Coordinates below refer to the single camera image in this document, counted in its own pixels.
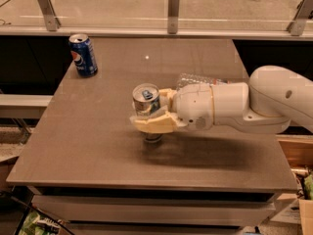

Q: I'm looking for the middle metal railing bracket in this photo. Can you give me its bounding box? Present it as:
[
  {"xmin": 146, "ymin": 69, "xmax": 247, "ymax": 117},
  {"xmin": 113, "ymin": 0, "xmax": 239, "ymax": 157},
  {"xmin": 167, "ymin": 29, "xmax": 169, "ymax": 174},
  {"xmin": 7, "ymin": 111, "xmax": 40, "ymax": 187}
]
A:
[{"xmin": 167, "ymin": 0, "xmax": 180, "ymax": 34}]

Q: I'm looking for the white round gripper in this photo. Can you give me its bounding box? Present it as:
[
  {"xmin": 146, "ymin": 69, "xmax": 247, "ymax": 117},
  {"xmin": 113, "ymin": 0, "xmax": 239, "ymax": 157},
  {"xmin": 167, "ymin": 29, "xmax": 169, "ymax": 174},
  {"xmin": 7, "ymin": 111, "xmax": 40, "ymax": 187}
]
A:
[{"xmin": 130, "ymin": 83, "xmax": 213, "ymax": 134}]

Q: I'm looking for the cardboard box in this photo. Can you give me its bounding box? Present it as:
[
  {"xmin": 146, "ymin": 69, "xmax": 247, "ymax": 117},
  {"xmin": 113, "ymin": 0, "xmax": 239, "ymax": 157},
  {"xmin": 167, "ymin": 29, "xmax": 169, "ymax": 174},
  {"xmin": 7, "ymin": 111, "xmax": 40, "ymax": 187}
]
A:
[{"xmin": 271, "ymin": 194, "xmax": 313, "ymax": 235}]

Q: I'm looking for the left metal railing bracket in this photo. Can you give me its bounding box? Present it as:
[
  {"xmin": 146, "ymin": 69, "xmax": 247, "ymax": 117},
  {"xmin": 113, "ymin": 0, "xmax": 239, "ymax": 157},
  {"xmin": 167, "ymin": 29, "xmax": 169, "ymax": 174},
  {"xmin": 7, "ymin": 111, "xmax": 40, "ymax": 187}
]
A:
[{"xmin": 37, "ymin": 0, "xmax": 61, "ymax": 31}]

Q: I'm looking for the silver blue redbull can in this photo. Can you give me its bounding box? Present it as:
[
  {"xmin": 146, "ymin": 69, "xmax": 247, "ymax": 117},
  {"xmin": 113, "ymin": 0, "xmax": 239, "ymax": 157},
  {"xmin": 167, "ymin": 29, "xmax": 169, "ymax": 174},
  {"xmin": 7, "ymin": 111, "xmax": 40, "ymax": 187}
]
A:
[{"xmin": 131, "ymin": 82, "xmax": 163, "ymax": 144}]

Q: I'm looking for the right metal railing bracket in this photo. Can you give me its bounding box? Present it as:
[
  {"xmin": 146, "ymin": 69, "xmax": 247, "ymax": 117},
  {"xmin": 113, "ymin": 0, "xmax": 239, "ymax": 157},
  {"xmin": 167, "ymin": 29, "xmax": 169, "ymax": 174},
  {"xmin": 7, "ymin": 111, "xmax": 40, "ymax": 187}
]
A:
[{"xmin": 287, "ymin": 0, "xmax": 313, "ymax": 36}]

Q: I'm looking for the metal railing bracket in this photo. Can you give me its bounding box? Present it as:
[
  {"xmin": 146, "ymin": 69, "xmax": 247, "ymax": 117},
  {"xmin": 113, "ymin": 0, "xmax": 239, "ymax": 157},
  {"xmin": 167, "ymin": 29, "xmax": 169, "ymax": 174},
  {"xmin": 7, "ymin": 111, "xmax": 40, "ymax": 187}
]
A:
[
  {"xmin": 287, "ymin": 0, "xmax": 313, "ymax": 36},
  {"xmin": 167, "ymin": 0, "xmax": 180, "ymax": 34},
  {"xmin": 37, "ymin": 0, "xmax": 61, "ymax": 31}
]

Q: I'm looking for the clear plastic water bottle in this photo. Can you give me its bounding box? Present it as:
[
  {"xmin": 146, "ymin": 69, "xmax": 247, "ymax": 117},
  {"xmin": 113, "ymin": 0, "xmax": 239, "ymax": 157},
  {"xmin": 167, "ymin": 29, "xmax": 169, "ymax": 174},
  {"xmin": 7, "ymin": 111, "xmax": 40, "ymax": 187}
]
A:
[{"xmin": 176, "ymin": 73, "xmax": 230, "ymax": 90}]

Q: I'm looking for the green snack bag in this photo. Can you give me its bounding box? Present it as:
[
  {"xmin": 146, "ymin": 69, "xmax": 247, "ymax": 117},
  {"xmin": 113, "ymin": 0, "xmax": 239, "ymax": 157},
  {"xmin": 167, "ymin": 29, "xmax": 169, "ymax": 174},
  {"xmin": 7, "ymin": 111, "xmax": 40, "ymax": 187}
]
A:
[{"xmin": 18, "ymin": 211, "xmax": 61, "ymax": 235}]

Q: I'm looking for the green packet in box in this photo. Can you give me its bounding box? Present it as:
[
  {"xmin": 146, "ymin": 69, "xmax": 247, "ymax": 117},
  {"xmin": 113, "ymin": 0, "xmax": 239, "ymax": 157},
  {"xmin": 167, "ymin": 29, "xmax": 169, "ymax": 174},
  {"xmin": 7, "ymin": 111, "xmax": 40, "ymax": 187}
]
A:
[{"xmin": 304, "ymin": 175, "xmax": 313, "ymax": 200}]

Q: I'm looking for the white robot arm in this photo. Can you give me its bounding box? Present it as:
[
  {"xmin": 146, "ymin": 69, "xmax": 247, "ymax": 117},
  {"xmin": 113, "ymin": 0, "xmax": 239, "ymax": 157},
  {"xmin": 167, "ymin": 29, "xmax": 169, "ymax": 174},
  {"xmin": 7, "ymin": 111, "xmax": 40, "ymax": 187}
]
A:
[{"xmin": 131, "ymin": 66, "xmax": 313, "ymax": 134}]

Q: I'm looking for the blue pepsi can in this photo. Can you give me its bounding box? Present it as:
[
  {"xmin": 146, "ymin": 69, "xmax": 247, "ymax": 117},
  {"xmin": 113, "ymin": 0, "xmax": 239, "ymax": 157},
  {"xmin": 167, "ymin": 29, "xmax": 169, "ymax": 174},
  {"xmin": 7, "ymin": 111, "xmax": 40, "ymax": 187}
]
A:
[{"xmin": 68, "ymin": 33, "xmax": 98, "ymax": 77}]

